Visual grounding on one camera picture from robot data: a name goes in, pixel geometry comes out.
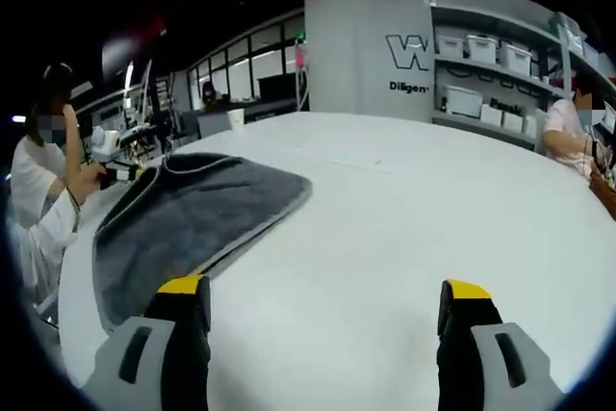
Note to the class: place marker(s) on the grey towel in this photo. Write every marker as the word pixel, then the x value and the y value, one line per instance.
pixel 192 218

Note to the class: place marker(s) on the person's left hand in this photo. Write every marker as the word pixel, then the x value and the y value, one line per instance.
pixel 86 183

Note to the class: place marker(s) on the black stand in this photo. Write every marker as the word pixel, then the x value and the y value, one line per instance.
pixel 150 93

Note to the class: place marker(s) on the white paper cup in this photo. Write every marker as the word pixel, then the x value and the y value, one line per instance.
pixel 236 120

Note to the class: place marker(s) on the black counter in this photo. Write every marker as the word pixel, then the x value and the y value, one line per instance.
pixel 269 109

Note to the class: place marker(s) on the black monitor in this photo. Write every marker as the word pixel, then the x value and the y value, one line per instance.
pixel 276 87

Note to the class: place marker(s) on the brown wooden tray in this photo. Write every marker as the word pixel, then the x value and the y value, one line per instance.
pixel 604 195

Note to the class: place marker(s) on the white floor stand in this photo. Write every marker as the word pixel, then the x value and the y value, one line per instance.
pixel 302 89

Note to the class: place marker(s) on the pink hanging cloth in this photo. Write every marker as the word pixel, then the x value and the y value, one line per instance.
pixel 300 57

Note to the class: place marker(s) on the green exit sign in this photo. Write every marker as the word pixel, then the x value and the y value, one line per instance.
pixel 302 36

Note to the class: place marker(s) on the grey metal shelf rack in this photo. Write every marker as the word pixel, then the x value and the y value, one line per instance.
pixel 462 120
pixel 567 59

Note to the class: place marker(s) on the row of white storage bins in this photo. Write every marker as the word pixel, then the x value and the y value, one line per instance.
pixel 481 47

